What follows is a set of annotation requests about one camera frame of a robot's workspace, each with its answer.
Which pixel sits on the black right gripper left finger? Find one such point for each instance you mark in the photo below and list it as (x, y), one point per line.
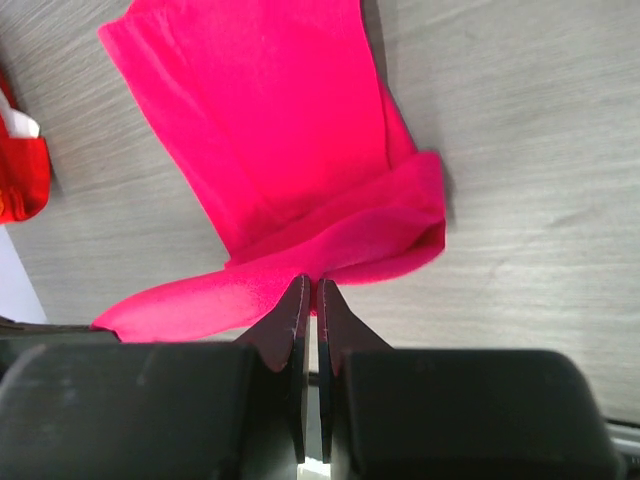
(77, 404)

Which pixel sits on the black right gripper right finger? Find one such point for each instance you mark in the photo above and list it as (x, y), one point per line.
(389, 413)

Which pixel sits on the pink t shirt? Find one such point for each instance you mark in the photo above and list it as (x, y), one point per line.
(276, 115)

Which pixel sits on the white folded t shirt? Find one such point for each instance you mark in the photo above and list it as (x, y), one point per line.
(19, 125)

